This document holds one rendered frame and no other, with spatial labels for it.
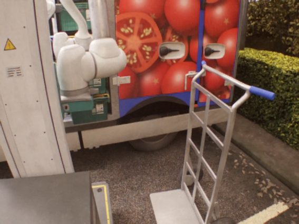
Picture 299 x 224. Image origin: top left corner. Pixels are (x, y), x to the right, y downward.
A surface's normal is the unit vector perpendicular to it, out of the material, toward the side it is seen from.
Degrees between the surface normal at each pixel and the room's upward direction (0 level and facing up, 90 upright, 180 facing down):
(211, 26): 90
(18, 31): 90
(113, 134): 90
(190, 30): 90
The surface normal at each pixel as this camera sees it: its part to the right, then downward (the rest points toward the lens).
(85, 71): 0.67, 0.30
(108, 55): 0.58, 0.11
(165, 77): 0.34, 0.39
